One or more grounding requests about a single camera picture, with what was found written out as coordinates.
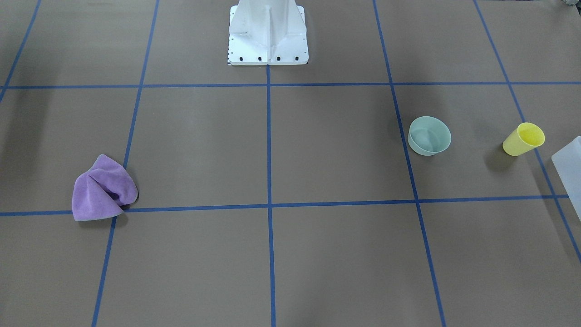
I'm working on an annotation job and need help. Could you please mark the green plastic bowl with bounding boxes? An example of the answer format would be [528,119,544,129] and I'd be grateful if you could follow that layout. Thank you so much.
[407,116,452,157]

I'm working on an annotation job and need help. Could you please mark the white pedestal column base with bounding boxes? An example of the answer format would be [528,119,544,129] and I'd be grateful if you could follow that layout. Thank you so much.
[227,0,309,66]

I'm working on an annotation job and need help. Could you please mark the yellow plastic cup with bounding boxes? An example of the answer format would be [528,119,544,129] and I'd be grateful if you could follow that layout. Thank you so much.
[502,122,546,157]

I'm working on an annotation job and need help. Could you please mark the purple microfiber cloth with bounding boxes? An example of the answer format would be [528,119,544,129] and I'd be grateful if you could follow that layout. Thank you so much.
[71,154,139,222]

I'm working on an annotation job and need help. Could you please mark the clear plastic storage box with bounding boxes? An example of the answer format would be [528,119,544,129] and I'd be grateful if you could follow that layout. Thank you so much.
[551,136,581,217]

